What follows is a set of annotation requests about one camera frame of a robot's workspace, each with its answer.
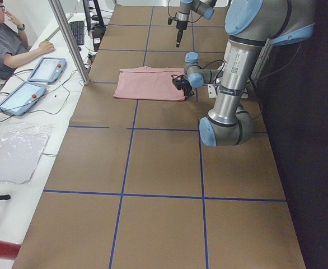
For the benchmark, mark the red cylinder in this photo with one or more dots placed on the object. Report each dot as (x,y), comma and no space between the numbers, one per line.
(9,250)

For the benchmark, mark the pink Snoopy t-shirt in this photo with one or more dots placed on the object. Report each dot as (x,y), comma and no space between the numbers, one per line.
(147,83)

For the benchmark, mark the aluminium frame post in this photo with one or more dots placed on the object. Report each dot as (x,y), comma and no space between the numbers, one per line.
(63,24)

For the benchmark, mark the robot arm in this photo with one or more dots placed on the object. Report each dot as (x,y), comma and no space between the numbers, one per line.
(204,9)
(249,24)

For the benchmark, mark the black keyboard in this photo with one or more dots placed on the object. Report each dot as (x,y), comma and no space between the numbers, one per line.
(78,30)

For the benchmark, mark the upper teach pendant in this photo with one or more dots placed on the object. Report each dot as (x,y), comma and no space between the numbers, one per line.
(47,70)

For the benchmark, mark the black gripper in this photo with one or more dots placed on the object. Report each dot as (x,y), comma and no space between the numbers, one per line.
(179,25)
(187,89)

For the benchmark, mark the lower teach pendant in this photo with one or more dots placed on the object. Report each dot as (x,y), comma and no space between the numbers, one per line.
(22,98)

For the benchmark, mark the clear plastic bag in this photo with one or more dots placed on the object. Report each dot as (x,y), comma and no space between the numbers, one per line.
(21,146)

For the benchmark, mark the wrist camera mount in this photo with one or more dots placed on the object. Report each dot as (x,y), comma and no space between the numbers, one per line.
(178,81)
(171,19)

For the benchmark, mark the seated person grey shirt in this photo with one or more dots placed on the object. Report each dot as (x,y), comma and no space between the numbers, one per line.
(14,45)

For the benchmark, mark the teach pendant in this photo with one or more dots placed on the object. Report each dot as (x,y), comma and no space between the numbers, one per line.
(47,70)
(22,98)

